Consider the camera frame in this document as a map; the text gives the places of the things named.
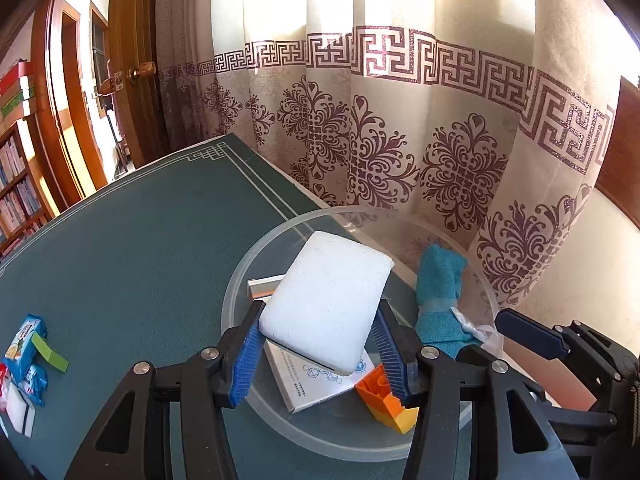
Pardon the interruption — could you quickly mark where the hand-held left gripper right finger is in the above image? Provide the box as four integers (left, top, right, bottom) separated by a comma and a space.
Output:
370, 299, 581, 480

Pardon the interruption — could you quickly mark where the white printed paper box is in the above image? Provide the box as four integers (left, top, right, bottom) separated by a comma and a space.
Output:
246, 276, 377, 415

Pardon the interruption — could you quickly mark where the wooden door frame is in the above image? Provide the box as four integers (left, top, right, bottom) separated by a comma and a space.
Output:
30, 0, 108, 206

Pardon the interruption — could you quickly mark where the teal cloth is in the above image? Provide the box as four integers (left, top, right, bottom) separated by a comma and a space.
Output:
412, 244, 483, 361

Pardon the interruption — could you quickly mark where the white sponge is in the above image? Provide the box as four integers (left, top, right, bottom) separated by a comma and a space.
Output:
2, 385, 37, 436

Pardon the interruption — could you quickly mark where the clear plastic wrapper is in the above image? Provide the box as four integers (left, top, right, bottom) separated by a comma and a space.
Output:
452, 307, 503, 351

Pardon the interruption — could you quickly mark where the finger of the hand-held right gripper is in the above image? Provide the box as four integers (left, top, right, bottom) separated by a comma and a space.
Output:
495, 308, 571, 361

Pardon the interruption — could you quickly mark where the cream patterned curtain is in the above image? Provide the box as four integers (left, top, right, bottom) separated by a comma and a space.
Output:
159, 0, 623, 311

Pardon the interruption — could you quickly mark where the wooden door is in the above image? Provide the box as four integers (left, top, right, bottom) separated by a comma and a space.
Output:
107, 0, 171, 168

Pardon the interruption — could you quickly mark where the white sponge block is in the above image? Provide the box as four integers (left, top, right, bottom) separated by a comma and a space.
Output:
258, 231, 395, 377

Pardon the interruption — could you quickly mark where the red and white snack packet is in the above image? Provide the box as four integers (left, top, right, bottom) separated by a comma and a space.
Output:
0, 362, 13, 413

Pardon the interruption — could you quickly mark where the green box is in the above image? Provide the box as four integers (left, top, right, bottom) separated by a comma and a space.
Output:
0, 87, 37, 122

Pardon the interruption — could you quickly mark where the red box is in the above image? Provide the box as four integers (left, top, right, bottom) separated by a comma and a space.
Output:
0, 61, 33, 96

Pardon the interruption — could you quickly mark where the clear plastic basin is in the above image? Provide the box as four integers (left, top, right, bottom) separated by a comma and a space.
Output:
221, 205, 501, 462

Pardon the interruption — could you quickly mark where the wooden window frame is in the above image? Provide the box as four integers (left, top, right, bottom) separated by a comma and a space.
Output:
595, 75, 640, 231

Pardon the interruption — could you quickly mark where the green toy brick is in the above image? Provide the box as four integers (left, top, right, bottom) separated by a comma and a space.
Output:
31, 334, 69, 373

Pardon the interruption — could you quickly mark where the orange and yellow toy brick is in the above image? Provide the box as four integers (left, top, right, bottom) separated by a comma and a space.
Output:
354, 364, 420, 435

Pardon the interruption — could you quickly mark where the blue snack packet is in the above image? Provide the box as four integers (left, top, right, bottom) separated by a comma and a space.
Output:
4, 314, 48, 381
17, 362, 50, 407

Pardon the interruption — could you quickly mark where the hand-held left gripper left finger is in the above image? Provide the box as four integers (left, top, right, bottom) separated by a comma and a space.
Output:
65, 300, 268, 480

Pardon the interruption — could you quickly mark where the wooden bookshelf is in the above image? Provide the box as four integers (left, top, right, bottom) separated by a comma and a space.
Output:
0, 117, 56, 261

